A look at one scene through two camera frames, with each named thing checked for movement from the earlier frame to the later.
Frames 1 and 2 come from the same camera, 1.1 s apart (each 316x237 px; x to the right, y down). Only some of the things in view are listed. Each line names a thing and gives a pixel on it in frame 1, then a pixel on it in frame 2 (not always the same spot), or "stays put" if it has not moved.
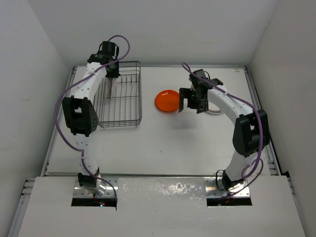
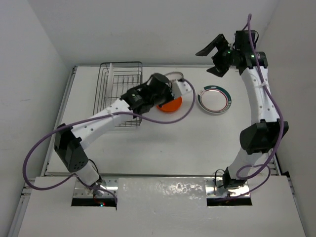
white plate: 108,87 to 174,75
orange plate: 167,100 stays put
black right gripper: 185,93 to 219,44
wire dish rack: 118,99 stays put
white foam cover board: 158,207 stays put
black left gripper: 115,73 to 170,94
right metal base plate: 214,188 stays put
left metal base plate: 81,192 stays put
